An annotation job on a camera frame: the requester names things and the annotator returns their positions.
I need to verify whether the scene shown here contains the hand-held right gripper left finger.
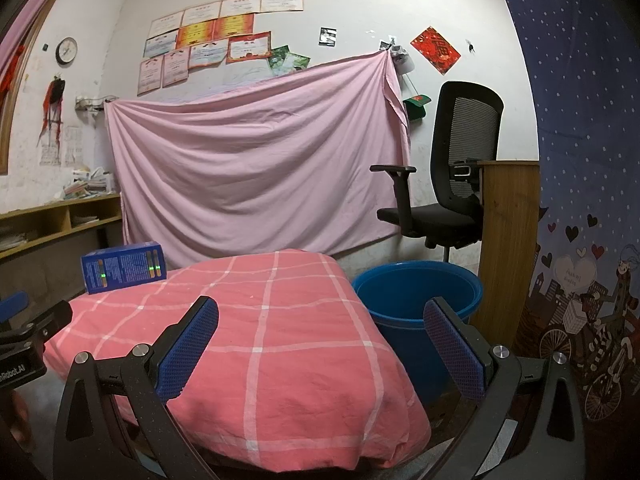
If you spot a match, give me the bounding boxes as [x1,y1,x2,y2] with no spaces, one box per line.
[52,296,222,480]

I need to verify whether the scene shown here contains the blue plastic bucket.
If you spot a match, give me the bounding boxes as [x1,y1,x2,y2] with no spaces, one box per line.
[351,260,485,406]

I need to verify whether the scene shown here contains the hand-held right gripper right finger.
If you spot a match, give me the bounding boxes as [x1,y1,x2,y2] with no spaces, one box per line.
[422,296,588,480]

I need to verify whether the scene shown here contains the wooden shelf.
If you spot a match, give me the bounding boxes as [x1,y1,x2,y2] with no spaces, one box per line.
[0,192,123,261]

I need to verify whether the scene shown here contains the green red hanging ornament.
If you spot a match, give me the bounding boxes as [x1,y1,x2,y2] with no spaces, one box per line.
[402,92,432,121]

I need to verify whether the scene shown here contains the black office chair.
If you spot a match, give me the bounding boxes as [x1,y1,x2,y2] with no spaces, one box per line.
[370,81,505,263]

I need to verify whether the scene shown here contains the white wall paper sheet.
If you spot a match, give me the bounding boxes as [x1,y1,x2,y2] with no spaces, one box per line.
[40,125,83,167]

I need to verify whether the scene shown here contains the red paper wall decoration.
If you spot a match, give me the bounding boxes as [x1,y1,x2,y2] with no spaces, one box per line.
[410,26,462,76]

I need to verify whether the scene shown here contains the green landscape photo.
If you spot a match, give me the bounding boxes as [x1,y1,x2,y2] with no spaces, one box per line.
[282,52,312,73]
[267,46,293,77]

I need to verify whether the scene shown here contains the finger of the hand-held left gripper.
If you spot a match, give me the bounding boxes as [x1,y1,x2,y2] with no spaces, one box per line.
[12,300,74,346]
[0,291,29,326]

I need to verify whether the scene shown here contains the pink curtain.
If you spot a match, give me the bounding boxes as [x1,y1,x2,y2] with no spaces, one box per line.
[0,0,83,71]

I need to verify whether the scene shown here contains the blue printed curtain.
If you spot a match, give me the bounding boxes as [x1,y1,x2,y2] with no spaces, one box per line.
[487,0,640,426]

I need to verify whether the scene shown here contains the round wall clock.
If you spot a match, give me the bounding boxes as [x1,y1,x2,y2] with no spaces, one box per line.
[55,37,78,66]

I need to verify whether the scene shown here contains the pile of books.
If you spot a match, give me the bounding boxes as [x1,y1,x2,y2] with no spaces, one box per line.
[62,165,118,198]

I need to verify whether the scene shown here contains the wooden window frame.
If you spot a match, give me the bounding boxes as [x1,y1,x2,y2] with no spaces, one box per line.
[0,0,56,176]

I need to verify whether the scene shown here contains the pink hanging sheet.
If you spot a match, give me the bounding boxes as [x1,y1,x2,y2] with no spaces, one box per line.
[104,50,412,271]

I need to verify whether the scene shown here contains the flat stack of papers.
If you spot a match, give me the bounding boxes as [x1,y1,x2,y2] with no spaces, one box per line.
[0,230,38,253]

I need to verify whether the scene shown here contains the red tassel ornament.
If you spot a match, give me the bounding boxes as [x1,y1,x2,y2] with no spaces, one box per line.
[37,76,68,146]

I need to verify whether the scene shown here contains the white wall rack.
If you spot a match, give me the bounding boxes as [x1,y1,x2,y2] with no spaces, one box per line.
[75,94,118,113]

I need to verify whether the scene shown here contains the blue cardboard box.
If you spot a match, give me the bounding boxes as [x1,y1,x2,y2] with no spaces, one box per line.
[81,241,167,295]

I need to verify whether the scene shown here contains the pink checked blanket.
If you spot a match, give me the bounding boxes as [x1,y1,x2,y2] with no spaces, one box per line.
[42,250,432,473]

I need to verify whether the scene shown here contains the group of wall certificates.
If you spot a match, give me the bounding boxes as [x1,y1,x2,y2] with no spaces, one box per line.
[137,0,305,96]

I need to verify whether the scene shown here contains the red hanging cloth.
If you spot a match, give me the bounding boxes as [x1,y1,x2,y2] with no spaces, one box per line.
[0,45,26,98]

